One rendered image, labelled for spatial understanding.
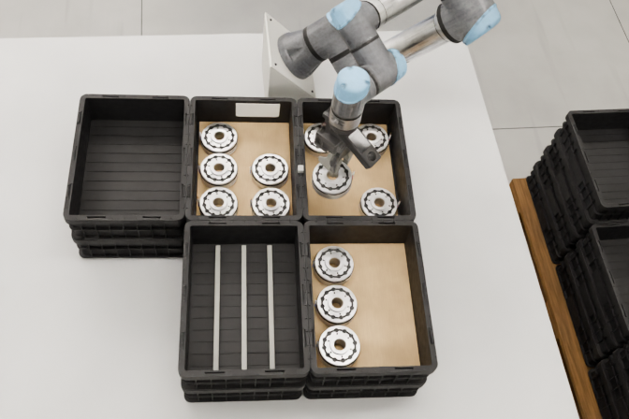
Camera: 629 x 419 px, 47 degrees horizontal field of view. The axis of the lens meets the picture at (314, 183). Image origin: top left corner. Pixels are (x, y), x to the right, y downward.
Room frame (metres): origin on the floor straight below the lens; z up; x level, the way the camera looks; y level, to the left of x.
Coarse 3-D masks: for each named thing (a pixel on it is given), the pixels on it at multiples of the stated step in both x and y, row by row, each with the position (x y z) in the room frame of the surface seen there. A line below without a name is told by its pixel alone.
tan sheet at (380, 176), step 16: (304, 128) 1.27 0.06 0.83; (384, 128) 1.33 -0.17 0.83; (352, 160) 1.19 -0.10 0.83; (384, 160) 1.21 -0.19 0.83; (352, 176) 1.14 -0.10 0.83; (368, 176) 1.15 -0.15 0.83; (384, 176) 1.16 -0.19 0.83; (352, 192) 1.08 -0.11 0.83; (320, 208) 1.01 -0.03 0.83; (336, 208) 1.02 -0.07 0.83; (352, 208) 1.03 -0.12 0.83
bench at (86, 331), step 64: (0, 64) 1.40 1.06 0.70; (64, 64) 1.44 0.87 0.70; (128, 64) 1.49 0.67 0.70; (192, 64) 1.54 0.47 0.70; (256, 64) 1.59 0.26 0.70; (448, 64) 1.75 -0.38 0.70; (0, 128) 1.16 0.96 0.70; (64, 128) 1.20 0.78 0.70; (448, 128) 1.47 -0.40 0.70; (0, 192) 0.95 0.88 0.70; (64, 192) 0.98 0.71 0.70; (448, 192) 1.23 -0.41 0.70; (0, 256) 0.75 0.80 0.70; (64, 256) 0.79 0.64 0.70; (448, 256) 1.01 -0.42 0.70; (512, 256) 1.05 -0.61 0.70; (0, 320) 0.58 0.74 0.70; (64, 320) 0.61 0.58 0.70; (128, 320) 0.64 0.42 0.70; (448, 320) 0.81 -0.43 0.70; (512, 320) 0.85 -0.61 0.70; (0, 384) 0.42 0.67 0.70; (64, 384) 0.45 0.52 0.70; (128, 384) 0.48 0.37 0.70; (448, 384) 0.63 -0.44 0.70; (512, 384) 0.66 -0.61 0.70
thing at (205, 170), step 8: (208, 160) 1.08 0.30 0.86; (216, 160) 1.09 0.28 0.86; (224, 160) 1.09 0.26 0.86; (232, 160) 1.09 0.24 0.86; (200, 168) 1.05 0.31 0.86; (208, 168) 1.05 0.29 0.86; (232, 168) 1.07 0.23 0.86; (208, 176) 1.03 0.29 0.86; (216, 176) 1.03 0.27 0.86; (224, 176) 1.04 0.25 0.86; (232, 176) 1.04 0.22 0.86; (216, 184) 1.01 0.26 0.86
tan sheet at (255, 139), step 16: (240, 128) 1.23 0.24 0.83; (256, 128) 1.24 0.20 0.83; (272, 128) 1.25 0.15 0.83; (288, 128) 1.26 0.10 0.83; (240, 144) 1.17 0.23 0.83; (256, 144) 1.18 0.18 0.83; (272, 144) 1.19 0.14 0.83; (288, 144) 1.20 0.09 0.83; (240, 160) 1.12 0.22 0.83; (288, 160) 1.15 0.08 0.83; (240, 176) 1.07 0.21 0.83; (288, 176) 1.10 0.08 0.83; (240, 192) 1.02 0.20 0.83; (256, 192) 1.03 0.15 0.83; (288, 192) 1.05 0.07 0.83; (240, 208) 0.97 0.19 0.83
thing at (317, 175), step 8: (320, 168) 1.03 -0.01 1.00; (344, 168) 1.04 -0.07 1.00; (320, 176) 1.01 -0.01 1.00; (344, 176) 1.02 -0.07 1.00; (320, 184) 0.98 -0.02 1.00; (328, 184) 0.99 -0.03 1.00; (336, 184) 0.99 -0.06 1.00; (344, 184) 1.00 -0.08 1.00; (328, 192) 0.97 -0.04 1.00; (336, 192) 0.97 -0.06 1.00
